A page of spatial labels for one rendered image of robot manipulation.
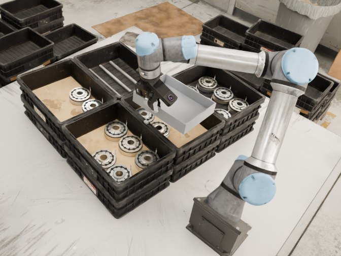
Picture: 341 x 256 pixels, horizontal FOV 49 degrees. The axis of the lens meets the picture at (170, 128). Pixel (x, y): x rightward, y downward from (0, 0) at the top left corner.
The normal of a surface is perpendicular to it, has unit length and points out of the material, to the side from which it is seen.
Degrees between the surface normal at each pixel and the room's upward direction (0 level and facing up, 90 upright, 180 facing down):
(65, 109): 0
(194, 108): 2
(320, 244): 0
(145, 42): 13
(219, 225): 90
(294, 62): 46
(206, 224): 90
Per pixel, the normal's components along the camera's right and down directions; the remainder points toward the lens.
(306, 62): 0.10, 0.00
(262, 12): -0.63, 0.49
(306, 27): -0.21, 0.72
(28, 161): 0.11, -0.71
